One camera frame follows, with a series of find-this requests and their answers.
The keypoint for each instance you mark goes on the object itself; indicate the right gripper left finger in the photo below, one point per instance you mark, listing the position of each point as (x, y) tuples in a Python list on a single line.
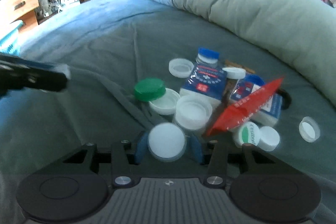
[(116, 164)]

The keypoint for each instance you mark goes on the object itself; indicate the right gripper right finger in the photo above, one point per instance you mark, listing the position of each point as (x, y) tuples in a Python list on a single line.
[(218, 155)]

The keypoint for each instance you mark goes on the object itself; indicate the clear lidded white cap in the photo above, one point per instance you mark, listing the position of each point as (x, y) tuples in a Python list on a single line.
[(166, 142)]

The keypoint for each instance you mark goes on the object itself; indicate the blue plastic basket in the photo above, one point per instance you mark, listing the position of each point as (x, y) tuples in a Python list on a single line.
[(9, 38)]

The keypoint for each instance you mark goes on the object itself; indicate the red snack packet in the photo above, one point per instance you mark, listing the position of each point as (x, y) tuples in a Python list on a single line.
[(240, 112)]

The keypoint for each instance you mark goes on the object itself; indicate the large white open cap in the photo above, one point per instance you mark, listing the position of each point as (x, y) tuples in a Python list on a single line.
[(192, 112)]

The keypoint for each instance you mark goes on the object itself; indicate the wooden dresser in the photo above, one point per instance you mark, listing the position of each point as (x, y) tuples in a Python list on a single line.
[(13, 10)]

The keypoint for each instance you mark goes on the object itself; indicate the green bottle cap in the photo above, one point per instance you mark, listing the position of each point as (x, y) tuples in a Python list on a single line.
[(149, 89)]

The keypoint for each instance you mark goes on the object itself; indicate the white bottle blue cap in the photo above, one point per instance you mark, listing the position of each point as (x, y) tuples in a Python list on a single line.
[(207, 57)]

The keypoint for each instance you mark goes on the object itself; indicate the clear lid near duvet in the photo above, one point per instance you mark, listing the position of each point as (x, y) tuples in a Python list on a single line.
[(309, 129)]

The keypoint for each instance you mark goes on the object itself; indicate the light blue duvet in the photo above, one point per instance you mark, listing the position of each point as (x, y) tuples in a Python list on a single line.
[(299, 32)]

